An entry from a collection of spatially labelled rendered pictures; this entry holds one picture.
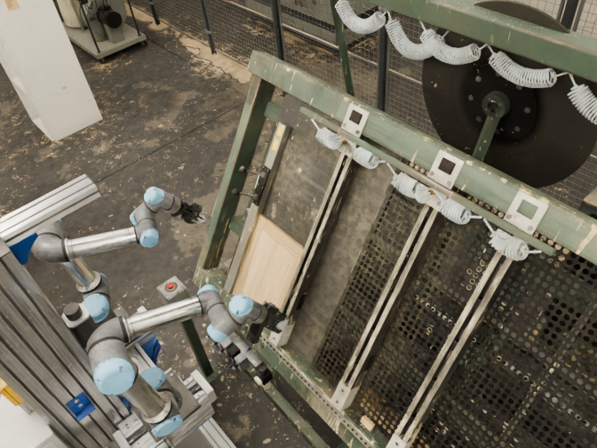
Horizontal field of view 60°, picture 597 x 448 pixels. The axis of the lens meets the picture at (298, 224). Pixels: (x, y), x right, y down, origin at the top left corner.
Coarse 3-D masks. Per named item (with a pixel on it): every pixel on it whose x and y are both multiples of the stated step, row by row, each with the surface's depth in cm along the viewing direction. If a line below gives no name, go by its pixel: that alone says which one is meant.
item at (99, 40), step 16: (64, 0) 676; (80, 0) 603; (96, 0) 639; (112, 0) 652; (128, 0) 642; (64, 16) 694; (80, 16) 656; (96, 16) 649; (112, 16) 636; (80, 32) 697; (96, 32) 658; (112, 32) 654; (128, 32) 684; (96, 48) 659; (112, 48) 656
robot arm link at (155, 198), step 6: (150, 192) 217; (156, 192) 216; (162, 192) 218; (144, 198) 218; (150, 198) 216; (156, 198) 216; (162, 198) 218; (168, 198) 221; (174, 198) 224; (150, 204) 218; (156, 204) 218; (162, 204) 219; (168, 204) 221; (156, 210) 220; (168, 210) 224
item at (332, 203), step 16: (368, 112) 197; (352, 128) 202; (336, 144) 197; (352, 160) 209; (336, 176) 214; (352, 176) 215; (336, 192) 215; (320, 208) 221; (336, 208) 219; (320, 224) 224; (320, 240) 224; (304, 256) 230; (320, 256) 231; (304, 272) 230; (304, 288) 236; (288, 304) 239; (288, 320) 241; (272, 336) 247; (288, 336) 248
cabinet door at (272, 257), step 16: (256, 224) 258; (272, 224) 250; (256, 240) 259; (272, 240) 251; (288, 240) 243; (256, 256) 260; (272, 256) 252; (288, 256) 244; (240, 272) 269; (256, 272) 261; (272, 272) 253; (288, 272) 245; (240, 288) 270; (256, 288) 262; (272, 288) 254; (288, 288) 245
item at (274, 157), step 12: (276, 132) 241; (288, 132) 240; (276, 156) 243; (276, 168) 247; (264, 192) 250; (252, 204) 256; (264, 204) 255; (252, 216) 256; (252, 228) 259; (240, 240) 264; (240, 252) 265; (240, 264) 267; (228, 276) 272; (228, 288) 273
